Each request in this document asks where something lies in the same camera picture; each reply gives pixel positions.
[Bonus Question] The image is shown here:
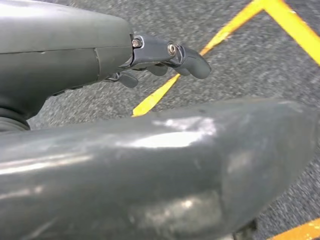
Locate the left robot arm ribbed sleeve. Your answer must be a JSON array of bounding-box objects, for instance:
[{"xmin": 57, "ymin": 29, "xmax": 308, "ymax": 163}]
[{"xmin": 0, "ymin": 106, "xmax": 31, "ymax": 133}]

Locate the yellow floor tape square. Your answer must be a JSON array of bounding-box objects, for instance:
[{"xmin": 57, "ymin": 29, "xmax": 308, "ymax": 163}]
[{"xmin": 131, "ymin": 0, "xmax": 320, "ymax": 117}]

